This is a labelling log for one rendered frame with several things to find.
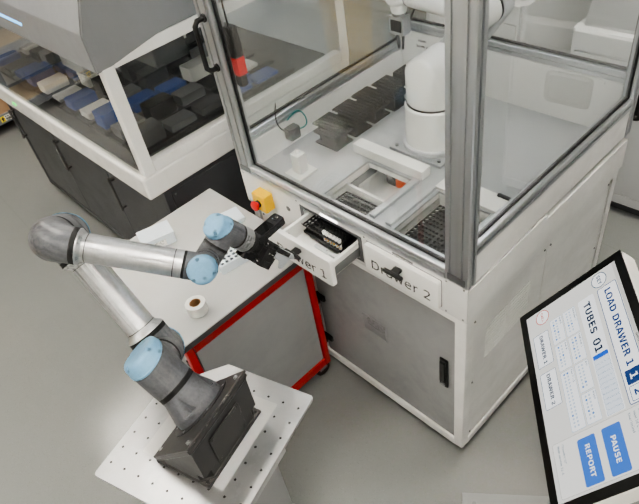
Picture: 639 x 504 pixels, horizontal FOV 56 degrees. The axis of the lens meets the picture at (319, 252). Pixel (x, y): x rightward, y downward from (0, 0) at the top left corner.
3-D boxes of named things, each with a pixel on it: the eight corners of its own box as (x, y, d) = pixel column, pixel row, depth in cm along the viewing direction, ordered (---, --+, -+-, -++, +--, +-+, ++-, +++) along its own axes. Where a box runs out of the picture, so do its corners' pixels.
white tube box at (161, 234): (146, 255, 228) (141, 245, 225) (140, 242, 234) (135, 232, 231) (177, 241, 231) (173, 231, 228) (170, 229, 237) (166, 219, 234)
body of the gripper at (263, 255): (254, 260, 190) (230, 249, 180) (268, 236, 189) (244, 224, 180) (270, 271, 185) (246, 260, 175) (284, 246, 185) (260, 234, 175)
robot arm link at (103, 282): (155, 390, 167) (19, 234, 156) (162, 371, 181) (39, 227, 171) (190, 364, 167) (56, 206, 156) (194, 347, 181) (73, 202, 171)
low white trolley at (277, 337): (237, 465, 243) (181, 348, 192) (154, 382, 280) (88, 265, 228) (337, 372, 269) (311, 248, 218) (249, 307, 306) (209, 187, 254)
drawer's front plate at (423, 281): (438, 309, 181) (437, 284, 174) (366, 268, 198) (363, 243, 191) (441, 306, 182) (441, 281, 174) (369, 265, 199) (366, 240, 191)
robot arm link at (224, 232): (195, 231, 168) (211, 205, 167) (220, 243, 177) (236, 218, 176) (211, 244, 163) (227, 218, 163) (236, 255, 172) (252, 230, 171)
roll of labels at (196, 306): (184, 310, 204) (181, 302, 202) (202, 299, 207) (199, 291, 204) (193, 322, 200) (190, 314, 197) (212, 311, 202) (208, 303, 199)
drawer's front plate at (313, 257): (333, 287, 194) (329, 263, 187) (274, 250, 211) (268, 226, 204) (337, 284, 195) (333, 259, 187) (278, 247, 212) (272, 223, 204)
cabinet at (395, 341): (464, 461, 231) (470, 327, 177) (285, 330, 291) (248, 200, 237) (589, 312, 273) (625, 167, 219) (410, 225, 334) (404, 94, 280)
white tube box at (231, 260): (223, 275, 214) (220, 267, 211) (212, 263, 219) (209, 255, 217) (252, 258, 218) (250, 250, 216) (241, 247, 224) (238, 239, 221)
